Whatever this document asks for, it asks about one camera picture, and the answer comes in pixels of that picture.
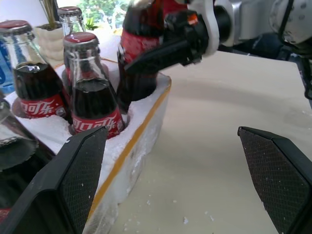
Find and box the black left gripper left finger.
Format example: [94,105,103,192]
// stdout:
[0,126,109,234]

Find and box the blue and white box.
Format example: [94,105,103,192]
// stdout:
[0,40,16,96]

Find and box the glass cola bottle red label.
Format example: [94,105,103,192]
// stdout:
[116,0,191,114]
[57,6,86,37]
[62,31,125,140]
[0,97,56,210]
[0,20,71,120]

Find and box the silver robot torso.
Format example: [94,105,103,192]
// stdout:
[268,0,312,46]

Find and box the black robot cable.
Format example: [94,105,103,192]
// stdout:
[277,0,312,100]

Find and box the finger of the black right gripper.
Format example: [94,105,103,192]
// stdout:
[123,39,190,75]
[117,45,125,71]

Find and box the green grass-like plant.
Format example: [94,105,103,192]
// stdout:
[39,0,60,28]

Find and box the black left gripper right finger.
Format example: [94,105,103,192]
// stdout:
[237,126,312,234]

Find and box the white ribbed plant pot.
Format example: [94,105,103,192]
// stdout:
[35,22,64,66]

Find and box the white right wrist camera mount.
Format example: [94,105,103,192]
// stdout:
[187,0,221,59]

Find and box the white foam crate yellow tape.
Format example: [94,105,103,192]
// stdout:
[4,57,173,234]

